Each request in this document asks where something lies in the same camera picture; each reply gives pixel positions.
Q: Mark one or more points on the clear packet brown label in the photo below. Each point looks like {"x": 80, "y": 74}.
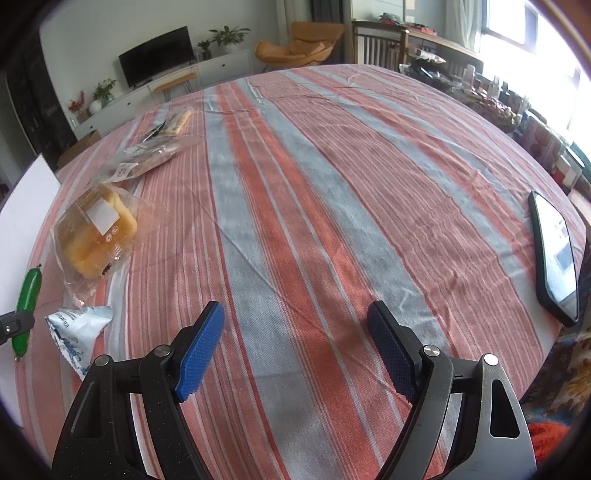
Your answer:
{"x": 147, "y": 157}

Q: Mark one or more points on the round white vase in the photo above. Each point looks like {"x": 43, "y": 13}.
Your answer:
{"x": 95, "y": 107}

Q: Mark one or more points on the brown cardboard box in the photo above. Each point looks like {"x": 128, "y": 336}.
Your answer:
{"x": 78, "y": 147}

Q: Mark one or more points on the white television cabinet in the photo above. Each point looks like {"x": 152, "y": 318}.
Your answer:
{"x": 221, "y": 67}

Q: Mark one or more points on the clutter of jars and tins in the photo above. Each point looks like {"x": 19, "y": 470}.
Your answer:
{"x": 503, "y": 106}

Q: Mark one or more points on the pale yellow snack packet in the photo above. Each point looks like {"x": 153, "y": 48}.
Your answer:
{"x": 179, "y": 121}

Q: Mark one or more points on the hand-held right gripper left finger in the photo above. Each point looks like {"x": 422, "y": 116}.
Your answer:
{"x": 201, "y": 355}

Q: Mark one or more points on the bagged toast bread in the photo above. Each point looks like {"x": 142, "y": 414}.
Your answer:
{"x": 97, "y": 235}

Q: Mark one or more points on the flat screen television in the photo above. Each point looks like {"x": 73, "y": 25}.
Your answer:
{"x": 156, "y": 55}

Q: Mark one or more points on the small potted plant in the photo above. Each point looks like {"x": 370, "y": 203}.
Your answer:
{"x": 204, "y": 50}

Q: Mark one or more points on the dark glass display cabinet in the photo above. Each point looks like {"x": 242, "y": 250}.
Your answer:
{"x": 37, "y": 97}

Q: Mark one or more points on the large potted plant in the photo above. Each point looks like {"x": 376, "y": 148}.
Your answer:
{"x": 228, "y": 37}

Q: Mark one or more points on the long black snack packet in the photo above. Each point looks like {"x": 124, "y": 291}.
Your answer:
{"x": 154, "y": 131}

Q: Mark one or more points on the black smartphone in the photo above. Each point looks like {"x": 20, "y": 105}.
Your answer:
{"x": 554, "y": 258}

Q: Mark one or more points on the orange lounge chair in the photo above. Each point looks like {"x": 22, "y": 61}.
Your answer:
{"x": 295, "y": 48}

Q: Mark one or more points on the orange knitted cloth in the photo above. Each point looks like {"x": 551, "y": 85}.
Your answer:
{"x": 558, "y": 438}

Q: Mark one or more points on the grey curtain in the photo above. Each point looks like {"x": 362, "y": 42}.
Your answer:
{"x": 328, "y": 9}

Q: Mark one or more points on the green sausage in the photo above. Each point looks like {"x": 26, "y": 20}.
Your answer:
{"x": 28, "y": 290}

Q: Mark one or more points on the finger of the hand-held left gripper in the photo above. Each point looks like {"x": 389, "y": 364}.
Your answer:
{"x": 14, "y": 324}

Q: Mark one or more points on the red flower arrangement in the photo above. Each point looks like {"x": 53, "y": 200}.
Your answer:
{"x": 77, "y": 105}

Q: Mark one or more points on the floral patterned cloth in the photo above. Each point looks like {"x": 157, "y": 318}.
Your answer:
{"x": 563, "y": 369}

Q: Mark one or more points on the white cardboard box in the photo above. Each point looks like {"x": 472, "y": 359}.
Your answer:
{"x": 23, "y": 221}

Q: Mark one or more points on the window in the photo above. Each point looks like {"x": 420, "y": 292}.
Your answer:
{"x": 517, "y": 23}

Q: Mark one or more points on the triangular white blue packet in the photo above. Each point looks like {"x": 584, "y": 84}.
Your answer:
{"x": 76, "y": 330}

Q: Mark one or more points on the striped tablecloth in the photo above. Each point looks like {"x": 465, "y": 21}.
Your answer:
{"x": 323, "y": 184}

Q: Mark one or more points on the wooden bench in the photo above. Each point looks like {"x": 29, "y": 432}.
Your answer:
{"x": 174, "y": 79}

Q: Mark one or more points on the leafy plant in vase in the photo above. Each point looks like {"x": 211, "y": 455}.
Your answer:
{"x": 104, "y": 90}

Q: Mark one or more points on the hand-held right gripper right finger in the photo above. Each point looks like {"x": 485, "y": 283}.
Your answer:
{"x": 392, "y": 355}

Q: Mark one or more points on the wooden railed furniture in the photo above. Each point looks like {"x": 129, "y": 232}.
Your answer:
{"x": 378, "y": 44}

